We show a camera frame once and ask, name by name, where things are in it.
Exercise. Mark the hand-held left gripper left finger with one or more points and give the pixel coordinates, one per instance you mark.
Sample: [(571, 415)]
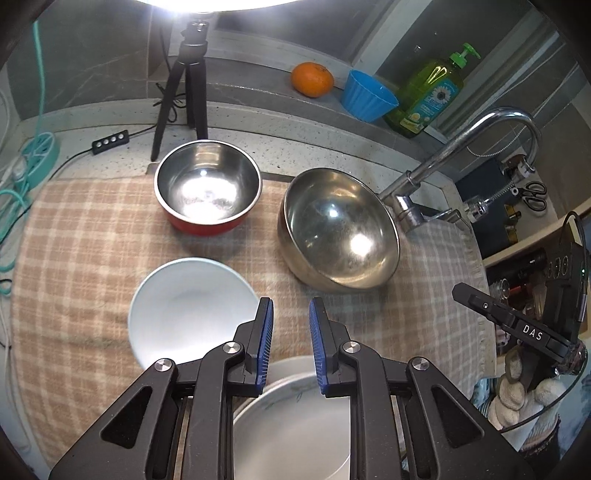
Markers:
[(264, 341)]

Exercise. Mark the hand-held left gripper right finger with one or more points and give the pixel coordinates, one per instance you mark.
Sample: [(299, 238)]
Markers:
[(318, 341)]

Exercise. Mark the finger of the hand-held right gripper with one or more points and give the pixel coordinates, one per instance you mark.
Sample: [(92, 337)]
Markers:
[(480, 302)]

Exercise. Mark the light blue bowl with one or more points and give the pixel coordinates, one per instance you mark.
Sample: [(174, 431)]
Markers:
[(184, 304)]

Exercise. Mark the white leaf print plate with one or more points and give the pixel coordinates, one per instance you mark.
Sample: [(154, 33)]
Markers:
[(291, 438)]

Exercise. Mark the large steel bowl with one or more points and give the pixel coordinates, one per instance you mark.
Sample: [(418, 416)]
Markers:
[(332, 230)]

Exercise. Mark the red steel bowl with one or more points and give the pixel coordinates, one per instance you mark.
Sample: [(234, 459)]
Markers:
[(207, 184)]

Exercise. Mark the person's right forearm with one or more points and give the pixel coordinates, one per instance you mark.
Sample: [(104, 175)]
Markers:
[(549, 438)]

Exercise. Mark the person's right hand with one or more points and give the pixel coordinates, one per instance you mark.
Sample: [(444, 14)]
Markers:
[(512, 397)]

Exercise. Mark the clear glass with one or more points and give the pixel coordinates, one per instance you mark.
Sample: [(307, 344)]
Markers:
[(501, 288)]

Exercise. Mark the dark bottle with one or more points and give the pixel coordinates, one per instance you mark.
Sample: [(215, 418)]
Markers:
[(521, 263)]

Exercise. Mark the wooden shelf unit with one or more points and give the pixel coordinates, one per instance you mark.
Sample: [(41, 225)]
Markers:
[(508, 254)]

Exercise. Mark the dark blue knife block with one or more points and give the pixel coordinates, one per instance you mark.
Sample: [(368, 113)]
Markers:
[(526, 230)]

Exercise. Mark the blue white patterned cloth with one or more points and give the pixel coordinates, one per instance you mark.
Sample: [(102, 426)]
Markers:
[(485, 397)]

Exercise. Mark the flexible metal sprayer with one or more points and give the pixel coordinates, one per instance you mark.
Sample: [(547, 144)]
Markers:
[(475, 205)]

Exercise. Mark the black scissors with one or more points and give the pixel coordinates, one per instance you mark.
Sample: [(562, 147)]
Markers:
[(535, 194)]

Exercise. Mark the chrome faucet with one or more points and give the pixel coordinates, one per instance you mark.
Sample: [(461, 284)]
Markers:
[(443, 154)]

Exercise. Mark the checked table cloth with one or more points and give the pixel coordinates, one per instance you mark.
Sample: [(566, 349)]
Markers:
[(92, 258)]

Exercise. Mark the green dish soap bottle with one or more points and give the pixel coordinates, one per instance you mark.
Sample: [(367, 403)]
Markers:
[(429, 97)]

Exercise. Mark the blue ribbed cup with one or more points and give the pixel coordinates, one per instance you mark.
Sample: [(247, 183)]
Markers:
[(367, 99)]

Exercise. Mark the black inline remote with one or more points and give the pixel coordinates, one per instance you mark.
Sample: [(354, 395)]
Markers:
[(109, 141)]

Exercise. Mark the orange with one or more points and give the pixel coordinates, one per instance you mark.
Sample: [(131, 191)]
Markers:
[(312, 79)]

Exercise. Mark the black tripod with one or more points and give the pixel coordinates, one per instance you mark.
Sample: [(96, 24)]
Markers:
[(191, 50)]

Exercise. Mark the white window frame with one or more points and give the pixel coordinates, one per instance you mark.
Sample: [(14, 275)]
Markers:
[(508, 78)]

